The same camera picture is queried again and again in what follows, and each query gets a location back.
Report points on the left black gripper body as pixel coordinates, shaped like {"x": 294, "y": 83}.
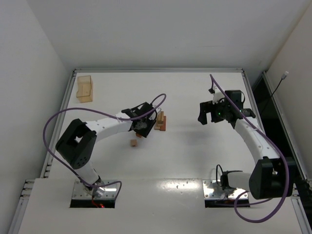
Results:
{"x": 146, "y": 129}

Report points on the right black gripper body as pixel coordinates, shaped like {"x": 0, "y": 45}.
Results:
{"x": 209, "y": 112}

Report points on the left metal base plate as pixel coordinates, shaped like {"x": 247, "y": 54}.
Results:
{"x": 81, "y": 192}

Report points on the pale wooden cube block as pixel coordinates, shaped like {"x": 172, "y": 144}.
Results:
{"x": 133, "y": 142}

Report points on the long reddish wood block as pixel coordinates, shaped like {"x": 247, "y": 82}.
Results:
{"x": 163, "y": 126}

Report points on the metal base plate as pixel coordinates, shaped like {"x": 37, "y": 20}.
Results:
{"x": 213, "y": 192}
{"x": 81, "y": 192}

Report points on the transparent orange plastic box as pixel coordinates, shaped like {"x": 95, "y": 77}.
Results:
{"x": 85, "y": 89}

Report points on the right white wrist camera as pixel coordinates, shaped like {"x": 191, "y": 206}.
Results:
{"x": 217, "y": 95}

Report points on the grooved light wood block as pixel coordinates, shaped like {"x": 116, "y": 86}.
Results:
{"x": 160, "y": 117}

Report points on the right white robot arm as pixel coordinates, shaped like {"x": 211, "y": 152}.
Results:
{"x": 271, "y": 177}

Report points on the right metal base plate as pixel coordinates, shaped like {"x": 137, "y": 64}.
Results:
{"x": 213, "y": 192}

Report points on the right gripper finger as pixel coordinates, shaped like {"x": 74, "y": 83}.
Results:
{"x": 202, "y": 118}
{"x": 206, "y": 107}

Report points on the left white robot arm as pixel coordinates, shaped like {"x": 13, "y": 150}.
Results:
{"x": 78, "y": 140}

